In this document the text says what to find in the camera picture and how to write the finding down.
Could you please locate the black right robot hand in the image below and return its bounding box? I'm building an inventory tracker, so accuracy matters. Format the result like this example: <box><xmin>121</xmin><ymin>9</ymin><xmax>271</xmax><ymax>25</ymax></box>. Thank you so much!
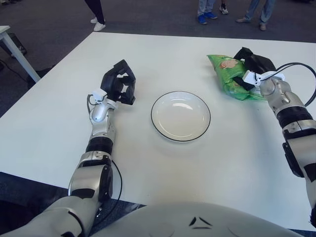
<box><xmin>232</xmin><ymin>46</ymin><xmax>277</xmax><ymax>91</ymax></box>

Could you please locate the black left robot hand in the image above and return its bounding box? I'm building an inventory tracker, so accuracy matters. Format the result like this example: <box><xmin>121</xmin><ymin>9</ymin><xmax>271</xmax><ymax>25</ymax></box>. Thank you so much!
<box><xmin>100</xmin><ymin>59</ymin><xmax>137</xmax><ymax>106</ymax></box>

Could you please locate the green snack bag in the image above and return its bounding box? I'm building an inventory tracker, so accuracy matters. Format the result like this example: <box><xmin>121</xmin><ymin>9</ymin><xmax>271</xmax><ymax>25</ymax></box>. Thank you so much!
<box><xmin>206</xmin><ymin>54</ymin><xmax>269</xmax><ymax>102</ymax></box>

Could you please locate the white plate with black rim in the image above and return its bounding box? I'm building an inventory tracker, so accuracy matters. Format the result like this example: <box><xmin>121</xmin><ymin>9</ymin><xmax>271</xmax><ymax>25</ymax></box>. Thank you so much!
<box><xmin>151</xmin><ymin>90</ymin><xmax>212</xmax><ymax>143</ymax></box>

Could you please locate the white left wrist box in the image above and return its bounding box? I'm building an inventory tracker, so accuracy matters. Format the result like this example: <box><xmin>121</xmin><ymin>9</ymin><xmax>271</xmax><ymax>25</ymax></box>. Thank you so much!
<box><xmin>90</xmin><ymin>90</ymin><xmax>108</xmax><ymax>103</ymax></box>

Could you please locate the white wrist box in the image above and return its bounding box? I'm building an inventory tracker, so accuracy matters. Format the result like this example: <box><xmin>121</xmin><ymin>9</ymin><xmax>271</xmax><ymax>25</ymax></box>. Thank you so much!
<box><xmin>242</xmin><ymin>70</ymin><xmax>262</xmax><ymax>86</ymax></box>
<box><xmin>90</xmin><ymin>90</ymin><xmax>108</xmax><ymax>103</ymax></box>

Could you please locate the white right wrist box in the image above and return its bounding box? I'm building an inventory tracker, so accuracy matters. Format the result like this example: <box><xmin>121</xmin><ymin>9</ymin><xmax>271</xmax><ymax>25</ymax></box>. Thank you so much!
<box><xmin>242</xmin><ymin>70</ymin><xmax>262</xmax><ymax>86</ymax></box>

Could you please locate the person with tan shoes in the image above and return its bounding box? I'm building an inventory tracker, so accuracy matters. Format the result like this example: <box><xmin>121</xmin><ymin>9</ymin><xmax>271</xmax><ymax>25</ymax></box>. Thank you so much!
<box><xmin>236</xmin><ymin>0</ymin><xmax>277</xmax><ymax>31</ymax></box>

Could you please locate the person with white shoes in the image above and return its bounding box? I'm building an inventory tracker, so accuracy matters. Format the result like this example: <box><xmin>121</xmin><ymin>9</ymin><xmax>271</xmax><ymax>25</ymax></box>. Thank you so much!
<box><xmin>84</xmin><ymin>0</ymin><xmax>107</xmax><ymax>32</ymax></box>

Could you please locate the person with black-white sneaker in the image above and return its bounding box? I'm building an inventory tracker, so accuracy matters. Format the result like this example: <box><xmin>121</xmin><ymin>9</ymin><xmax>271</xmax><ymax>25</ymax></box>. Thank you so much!
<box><xmin>219</xmin><ymin>0</ymin><xmax>229</xmax><ymax>15</ymax></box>

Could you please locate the person with blue shoes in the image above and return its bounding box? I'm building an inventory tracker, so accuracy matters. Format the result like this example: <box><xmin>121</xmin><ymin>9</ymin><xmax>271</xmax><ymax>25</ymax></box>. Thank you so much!
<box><xmin>197</xmin><ymin>0</ymin><xmax>218</xmax><ymax>25</ymax></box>

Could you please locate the white desk leg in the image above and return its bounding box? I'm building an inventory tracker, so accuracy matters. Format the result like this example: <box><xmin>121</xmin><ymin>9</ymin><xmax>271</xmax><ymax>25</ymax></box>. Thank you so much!
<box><xmin>0</xmin><ymin>25</ymin><xmax>41</xmax><ymax>83</ymax></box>

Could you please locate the black box on floor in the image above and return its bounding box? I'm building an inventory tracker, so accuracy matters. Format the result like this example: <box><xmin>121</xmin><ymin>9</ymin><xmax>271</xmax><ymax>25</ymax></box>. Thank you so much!
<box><xmin>9</xmin><ymin>33</ymin><xmax>28</xmax><ymax>56</ymax></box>

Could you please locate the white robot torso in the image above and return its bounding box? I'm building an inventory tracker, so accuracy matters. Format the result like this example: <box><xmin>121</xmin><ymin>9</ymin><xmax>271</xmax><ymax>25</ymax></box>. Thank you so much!
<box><xmin>91</xmin><ymin>201</ymin><xmax>304</xmax><ymax>237</ymax></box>

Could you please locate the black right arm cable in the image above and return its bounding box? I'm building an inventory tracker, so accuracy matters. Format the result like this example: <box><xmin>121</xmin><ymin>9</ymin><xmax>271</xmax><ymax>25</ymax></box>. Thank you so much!
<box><xmin>273</xmin><ymin>62</ymin><xmax>316</xmax><ymax>107</ymax></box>

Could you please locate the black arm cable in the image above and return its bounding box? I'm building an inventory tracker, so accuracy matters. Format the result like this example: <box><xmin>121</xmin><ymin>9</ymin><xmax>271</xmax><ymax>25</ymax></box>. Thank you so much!
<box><xmin>273</xmin><ymin>62</ymin><xmax>316</xmax><ymax>107</ymax></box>
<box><xmin>86</xmin><ymin>93</ymin><xmax>123</xmax><ymax>202</ymax></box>

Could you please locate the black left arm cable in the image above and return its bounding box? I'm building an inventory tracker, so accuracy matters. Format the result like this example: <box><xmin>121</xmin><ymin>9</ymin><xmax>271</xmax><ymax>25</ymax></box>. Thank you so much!
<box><xmin>86</xmin><ymin>93</ymin><xmax>123</xmax><ymax>202</ymax></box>

